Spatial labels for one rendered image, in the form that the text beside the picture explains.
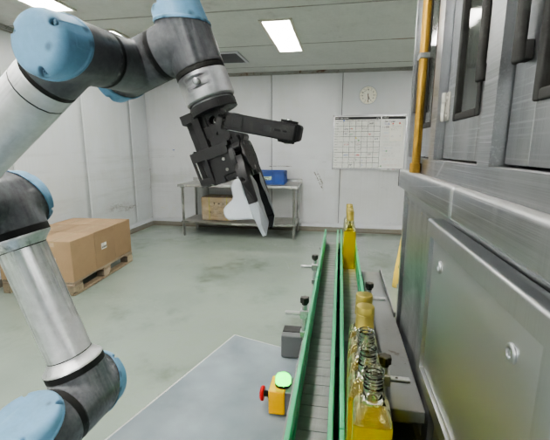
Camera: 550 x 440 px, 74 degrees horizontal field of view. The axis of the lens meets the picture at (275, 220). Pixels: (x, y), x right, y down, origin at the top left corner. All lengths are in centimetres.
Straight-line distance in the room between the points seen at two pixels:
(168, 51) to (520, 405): 60
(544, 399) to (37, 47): 60
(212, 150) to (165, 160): 665
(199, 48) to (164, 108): 664
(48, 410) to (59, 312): 17
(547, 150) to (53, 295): 82
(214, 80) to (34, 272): 51
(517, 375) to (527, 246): 13
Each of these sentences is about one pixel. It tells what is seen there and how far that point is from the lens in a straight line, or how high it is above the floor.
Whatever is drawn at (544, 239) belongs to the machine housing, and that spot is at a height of 138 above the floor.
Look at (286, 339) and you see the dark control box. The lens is 129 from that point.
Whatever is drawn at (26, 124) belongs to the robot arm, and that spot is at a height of 149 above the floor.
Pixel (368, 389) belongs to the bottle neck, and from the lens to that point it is 59.
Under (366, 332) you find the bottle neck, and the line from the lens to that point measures 70.
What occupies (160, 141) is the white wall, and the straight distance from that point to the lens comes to 723.
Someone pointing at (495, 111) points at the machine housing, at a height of 151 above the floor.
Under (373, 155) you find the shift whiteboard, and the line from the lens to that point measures 643.
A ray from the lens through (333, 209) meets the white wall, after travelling 651.
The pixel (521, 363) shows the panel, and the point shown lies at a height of 125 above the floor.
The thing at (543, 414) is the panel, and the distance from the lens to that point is 42.
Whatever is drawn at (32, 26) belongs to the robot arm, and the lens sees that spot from 52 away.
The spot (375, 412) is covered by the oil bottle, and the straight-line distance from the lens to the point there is 60.
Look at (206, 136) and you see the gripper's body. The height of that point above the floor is 147.
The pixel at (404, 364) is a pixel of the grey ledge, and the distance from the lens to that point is 112.
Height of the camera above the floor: 146
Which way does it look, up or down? 11 degrees down
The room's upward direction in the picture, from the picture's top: straight up
